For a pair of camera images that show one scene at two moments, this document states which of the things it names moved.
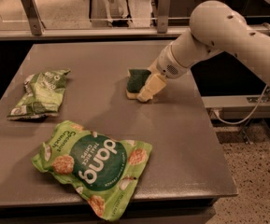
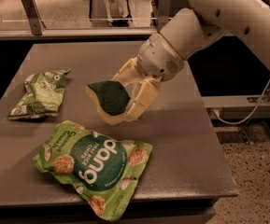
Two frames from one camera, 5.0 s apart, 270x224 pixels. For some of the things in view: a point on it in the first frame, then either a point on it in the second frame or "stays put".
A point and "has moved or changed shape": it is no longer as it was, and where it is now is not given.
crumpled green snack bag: x=44 y=92 stays put
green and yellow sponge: x=136 y=78 has moved or changed shape
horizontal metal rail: x=132 y=34 stays put
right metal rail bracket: x=163 y=8 stays put
